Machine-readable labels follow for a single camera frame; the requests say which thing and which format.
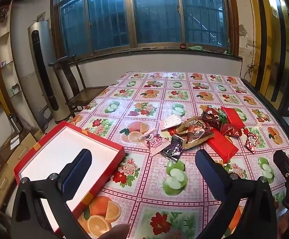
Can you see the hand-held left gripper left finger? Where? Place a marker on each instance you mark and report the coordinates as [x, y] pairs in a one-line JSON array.
[[82, 169]]

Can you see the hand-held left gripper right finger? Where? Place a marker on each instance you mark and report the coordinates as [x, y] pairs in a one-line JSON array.
[[209, 174]]

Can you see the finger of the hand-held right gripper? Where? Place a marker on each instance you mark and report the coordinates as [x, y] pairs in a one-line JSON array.
[[285, 164]]

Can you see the plain red long packet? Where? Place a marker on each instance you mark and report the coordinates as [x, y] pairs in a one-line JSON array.
[[221, 145]]

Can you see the red gift box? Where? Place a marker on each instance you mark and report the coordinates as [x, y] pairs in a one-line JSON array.
[[59, 142]]

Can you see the brown portrait snack packet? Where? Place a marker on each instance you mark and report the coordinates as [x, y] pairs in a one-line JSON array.
[[199, 135]]

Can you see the red white patterned packet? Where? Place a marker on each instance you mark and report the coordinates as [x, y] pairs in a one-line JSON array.
[[251, 140]]

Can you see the black purple snack packet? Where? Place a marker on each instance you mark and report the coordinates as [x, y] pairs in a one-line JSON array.
[[171, 149]]

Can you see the gold brown snack bar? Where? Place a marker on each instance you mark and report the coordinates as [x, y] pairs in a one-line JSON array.
[[184, 128]]

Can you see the red flower snack packet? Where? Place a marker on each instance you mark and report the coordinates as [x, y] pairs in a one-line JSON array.
[[209, 117]]

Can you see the green candy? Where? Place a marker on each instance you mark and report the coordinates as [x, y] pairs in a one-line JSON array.
[[223, 115]]

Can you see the red long packet gold print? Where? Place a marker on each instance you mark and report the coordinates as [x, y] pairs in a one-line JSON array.
[[233, 117]]

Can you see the pink snack packet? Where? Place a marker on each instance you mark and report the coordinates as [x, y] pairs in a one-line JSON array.
[[155, 142]]

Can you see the white dotted snack packet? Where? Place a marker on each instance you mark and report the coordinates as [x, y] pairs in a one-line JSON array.
[[170, 122]]

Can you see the person's left hand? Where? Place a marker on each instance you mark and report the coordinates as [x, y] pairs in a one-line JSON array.
[[117, 232]]

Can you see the wooden low cabinet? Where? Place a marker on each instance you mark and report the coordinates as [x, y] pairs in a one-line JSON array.
[[14, 159]]

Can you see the paper sheet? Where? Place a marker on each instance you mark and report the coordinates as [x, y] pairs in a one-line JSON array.
[[15, 142]]

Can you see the dark wooden chair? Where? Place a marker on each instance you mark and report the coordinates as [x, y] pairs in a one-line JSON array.
[[84, 94]]

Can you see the steel thermos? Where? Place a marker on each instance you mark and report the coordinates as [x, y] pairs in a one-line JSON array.
[[14, 123]]

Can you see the fruit and flower printed tablecloth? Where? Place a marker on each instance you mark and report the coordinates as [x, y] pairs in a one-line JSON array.
[[147, 99]]

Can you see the tower air conditioner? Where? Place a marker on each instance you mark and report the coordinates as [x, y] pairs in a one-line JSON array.
[[47, 79]]

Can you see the small box on shelf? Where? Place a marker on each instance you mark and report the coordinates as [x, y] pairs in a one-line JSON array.
[[16, 90]]

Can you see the yellow framed glass door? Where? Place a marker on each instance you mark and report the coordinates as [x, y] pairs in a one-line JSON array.
[[271, 42]]

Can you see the green cloth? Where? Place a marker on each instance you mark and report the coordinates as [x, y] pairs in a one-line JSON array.
[[196, 47]]

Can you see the green bottle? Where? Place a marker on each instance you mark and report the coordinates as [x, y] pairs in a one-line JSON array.
[[228, 47]]

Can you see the small red sill object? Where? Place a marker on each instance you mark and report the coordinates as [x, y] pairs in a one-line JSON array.
[[183, 46]]

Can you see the barred window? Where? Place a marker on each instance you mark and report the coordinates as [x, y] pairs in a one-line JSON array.
[[154, 17]]

